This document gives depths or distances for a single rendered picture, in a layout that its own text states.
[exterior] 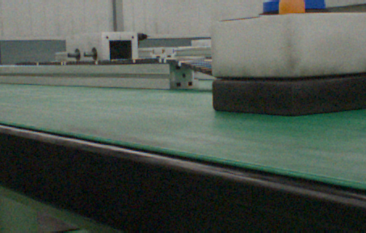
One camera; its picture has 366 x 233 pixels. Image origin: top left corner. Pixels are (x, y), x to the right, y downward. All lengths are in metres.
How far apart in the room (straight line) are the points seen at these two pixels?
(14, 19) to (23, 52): 0.57
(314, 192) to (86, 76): 0.78
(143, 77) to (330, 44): 0.45
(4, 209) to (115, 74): 1.99
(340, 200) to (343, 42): 0.24
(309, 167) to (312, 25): 0.20
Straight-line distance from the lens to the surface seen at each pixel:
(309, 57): 0.42
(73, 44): 1.74
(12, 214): 2.87
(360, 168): 0.23
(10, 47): 12.21
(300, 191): 0.22
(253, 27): 0.44
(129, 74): 0.87
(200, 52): 4.28
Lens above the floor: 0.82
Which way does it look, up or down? 5 degrees down
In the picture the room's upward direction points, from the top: 2 degrees counter-clockwise
